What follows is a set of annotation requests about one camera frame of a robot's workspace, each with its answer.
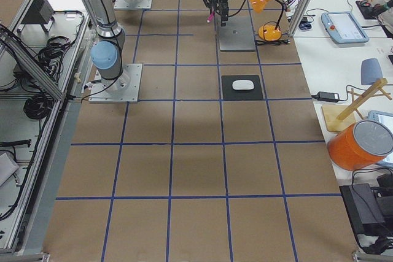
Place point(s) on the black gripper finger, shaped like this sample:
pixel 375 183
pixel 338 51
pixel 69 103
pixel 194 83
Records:
pixel 222 14
pixel 226 12

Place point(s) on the pink pen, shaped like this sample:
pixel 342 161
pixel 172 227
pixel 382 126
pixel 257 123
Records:
pixel 210 18

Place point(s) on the white computer mouse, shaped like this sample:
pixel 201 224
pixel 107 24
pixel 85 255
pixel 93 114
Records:
pixel 242 85

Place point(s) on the black mousepad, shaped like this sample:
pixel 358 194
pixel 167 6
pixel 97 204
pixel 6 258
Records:
pixel 231 95

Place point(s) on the silver laptop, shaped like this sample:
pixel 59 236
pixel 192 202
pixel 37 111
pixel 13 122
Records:
pixel 237 35

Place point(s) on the orange desk lamp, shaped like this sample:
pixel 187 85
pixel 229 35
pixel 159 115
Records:
pixel 269 30

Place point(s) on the black power adapter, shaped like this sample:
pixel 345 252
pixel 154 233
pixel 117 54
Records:
pixel 327 96

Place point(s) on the wooden stand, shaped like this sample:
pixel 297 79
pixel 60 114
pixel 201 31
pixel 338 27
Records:
pixel 337 118

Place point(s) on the orange cylindrical container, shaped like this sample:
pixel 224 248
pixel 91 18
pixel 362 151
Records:
pixel 351 149

